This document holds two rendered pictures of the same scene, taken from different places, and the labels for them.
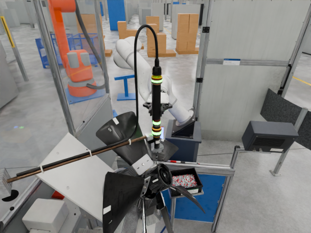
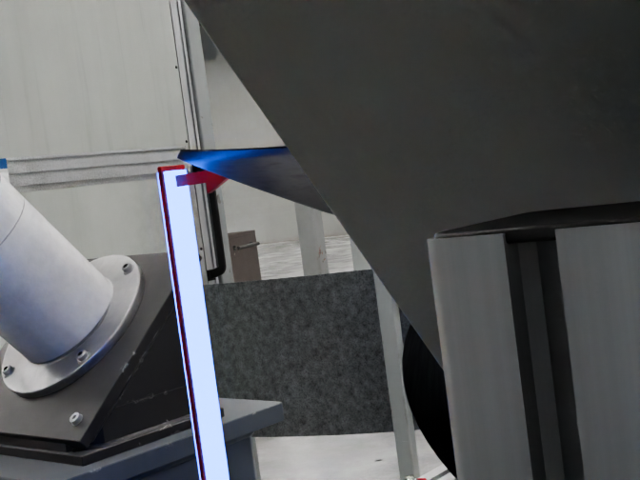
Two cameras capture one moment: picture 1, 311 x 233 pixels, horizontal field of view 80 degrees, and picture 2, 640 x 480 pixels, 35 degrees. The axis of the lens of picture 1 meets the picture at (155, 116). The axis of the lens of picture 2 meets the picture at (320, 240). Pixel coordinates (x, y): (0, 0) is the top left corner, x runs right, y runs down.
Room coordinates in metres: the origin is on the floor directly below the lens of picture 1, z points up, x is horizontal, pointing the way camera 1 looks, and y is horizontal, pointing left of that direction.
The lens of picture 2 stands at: (0.57, 0.53, 1.16)
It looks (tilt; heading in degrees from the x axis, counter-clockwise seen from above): 3 degrees down; 302
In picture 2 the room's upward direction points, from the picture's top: 8 degrees counter-clockwise
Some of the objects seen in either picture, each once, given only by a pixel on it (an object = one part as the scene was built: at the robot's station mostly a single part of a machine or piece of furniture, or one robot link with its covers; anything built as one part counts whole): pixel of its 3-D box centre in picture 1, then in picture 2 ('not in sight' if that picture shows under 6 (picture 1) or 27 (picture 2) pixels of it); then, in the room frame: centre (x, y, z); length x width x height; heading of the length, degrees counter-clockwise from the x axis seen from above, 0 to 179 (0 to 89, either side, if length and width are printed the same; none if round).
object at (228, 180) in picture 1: (220, 205); not in sight; (1.00, -0.57, 0.39); 0.04 x 0.04 x 0.78; 84
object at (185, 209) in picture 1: (171, 196); not in sight; (1.05, -0.14, 0.45); 0.82 x 0.02 x 0.66; 84
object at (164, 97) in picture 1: (158, 100); not in sight; (0.81, -0.02, 1.50); 0.11 x 0.10 x 0.07; 174
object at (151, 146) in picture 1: (154, 141); not in sight; (0.70, 0.00, 1.34); 0.09 x 0.07 x 0.10; 119
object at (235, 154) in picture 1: (234, 157); not in sight; (1.00, -0.57, 0.96); 0.03 x 0.03 x 0.20; 84
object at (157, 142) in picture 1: (156, 112); not in sight; (0.71, -0.01, 1.50); 0.04 x 0.04 x 0.46
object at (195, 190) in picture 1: (183, 181); not in sight; (0.88, -0.19, 0.85); 0.22 x 0.17 x 0.07; 100
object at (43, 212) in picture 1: (45, 218); not in sight; (0.58, 0.59, 0.92); 0.17 x 0.16 x 0.11; 84
